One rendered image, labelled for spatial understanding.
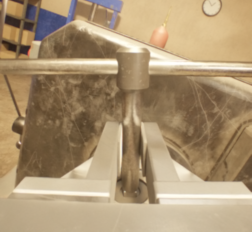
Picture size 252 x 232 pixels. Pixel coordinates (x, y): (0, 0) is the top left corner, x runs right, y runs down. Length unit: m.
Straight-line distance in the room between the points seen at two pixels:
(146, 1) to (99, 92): 3.42
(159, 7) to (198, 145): 3.41
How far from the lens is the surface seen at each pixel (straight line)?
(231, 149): 0.36
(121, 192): 0.19
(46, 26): 4.20
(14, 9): 4.15
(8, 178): 0.75
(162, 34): 0.73
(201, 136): 0.35
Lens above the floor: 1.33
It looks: 19 degrees down
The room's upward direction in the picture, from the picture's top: 21 degrees clockwise
